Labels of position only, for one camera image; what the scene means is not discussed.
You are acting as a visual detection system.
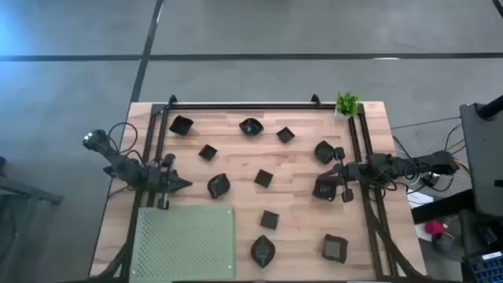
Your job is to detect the red soft object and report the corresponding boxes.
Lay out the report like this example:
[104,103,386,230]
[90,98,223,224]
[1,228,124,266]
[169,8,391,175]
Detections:
[424,219,447,237]

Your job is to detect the small green potted plant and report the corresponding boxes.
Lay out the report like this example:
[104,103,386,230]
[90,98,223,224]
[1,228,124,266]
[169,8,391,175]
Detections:
[333,90,361,120]

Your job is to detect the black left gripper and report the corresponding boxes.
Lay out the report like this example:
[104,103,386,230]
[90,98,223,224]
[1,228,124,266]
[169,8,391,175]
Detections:
[151,153,193,209]

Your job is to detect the black leaf-shaped plate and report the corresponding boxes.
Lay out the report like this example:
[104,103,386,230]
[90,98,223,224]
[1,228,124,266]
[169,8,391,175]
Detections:
[238,117,265,137]
[314,140,336,165]
[207,172,231,200]
[250,234,277,269]

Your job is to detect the white power adapter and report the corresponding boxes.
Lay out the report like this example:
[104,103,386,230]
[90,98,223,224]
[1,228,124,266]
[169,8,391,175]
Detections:
[426,171,443,188]

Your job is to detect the white paper sheet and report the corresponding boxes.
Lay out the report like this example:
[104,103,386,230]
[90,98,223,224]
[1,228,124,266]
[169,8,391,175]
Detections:
[406,188,434,209]

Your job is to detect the grey equipment cabinet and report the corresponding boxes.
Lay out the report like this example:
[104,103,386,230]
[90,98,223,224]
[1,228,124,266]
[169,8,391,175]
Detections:
[459,101,503,218]

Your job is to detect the pale green perforated metal shelf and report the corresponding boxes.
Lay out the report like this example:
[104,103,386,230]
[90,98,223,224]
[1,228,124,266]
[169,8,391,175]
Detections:
[129,204,237,281]

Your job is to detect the blue compartment organiser box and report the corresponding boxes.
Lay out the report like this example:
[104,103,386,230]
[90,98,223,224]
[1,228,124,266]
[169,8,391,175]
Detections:
[461,250,503,283]

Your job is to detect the dark metal stand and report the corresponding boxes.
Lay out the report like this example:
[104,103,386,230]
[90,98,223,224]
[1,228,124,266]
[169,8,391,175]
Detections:
[0,156,64,283]

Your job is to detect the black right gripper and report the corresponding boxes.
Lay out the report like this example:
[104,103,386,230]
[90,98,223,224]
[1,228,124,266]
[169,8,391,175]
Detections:
[315,147,362,204]

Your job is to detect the black metal rail frame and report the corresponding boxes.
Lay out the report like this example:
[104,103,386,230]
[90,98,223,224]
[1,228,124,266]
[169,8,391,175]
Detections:
[94,94,425,283]

